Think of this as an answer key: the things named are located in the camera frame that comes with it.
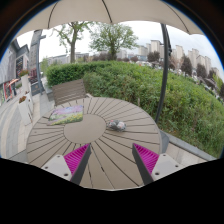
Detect dark grey pillar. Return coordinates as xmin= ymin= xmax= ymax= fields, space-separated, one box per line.
xmin=28 ymin=29 xmax=47 ymax=97

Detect beige parasol canopy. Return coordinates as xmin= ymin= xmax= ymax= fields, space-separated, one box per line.
xmin=14 ymin=0 xmax=205 ymax=38

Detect sparse-leafed tree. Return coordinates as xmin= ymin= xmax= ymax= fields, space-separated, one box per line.
xmin=52 ymin=21 xmax=94 ymax=65

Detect distant apartment buildings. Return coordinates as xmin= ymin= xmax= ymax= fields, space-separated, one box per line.
xmin=137 ymin=39 xmax=222 ymax=80

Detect tall white flower planter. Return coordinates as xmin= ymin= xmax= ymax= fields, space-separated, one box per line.
xmin=18 ymin=69 xmax=32 ymax=98

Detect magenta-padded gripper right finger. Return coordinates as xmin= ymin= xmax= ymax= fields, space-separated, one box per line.
xmin=131 ymin=142 xmax=185 ymax=187

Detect transparent grey computer mouse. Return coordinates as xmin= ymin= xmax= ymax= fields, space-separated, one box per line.
xmin=106 ymin=119 xmax=128 ymax=133

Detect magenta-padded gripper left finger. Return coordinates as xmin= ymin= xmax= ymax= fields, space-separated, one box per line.
xmin=40 ymin=143 xmax=93 ymax=187

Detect low white flower planter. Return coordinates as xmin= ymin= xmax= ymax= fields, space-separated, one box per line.
xmin=17 ymin=95 xmax=35 ymax=126

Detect flower-print mouse pad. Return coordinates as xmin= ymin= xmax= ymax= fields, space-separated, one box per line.
xmin=47 ymin=104 xmax=85 ymax=127

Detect red-framed sign board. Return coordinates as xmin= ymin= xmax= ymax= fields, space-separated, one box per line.
xmin=2 ymin=79 xmax=18 ymax=102

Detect green hedge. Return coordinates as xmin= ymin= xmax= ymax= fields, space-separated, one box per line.
xmin=45 ymin=60 xmax=224 ymax=158

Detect round leafy tree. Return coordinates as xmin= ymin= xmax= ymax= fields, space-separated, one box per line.
xmin=88 ymin=22 xmax=140 ymax=62

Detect brown slatted chair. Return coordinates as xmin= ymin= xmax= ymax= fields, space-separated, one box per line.
xmin=50 ymin=78 xmax=95 ymax=107

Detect dark curved parasol pole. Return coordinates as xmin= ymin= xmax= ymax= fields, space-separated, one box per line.
xmin=154 ymin=23 xmax=173 ymax=125

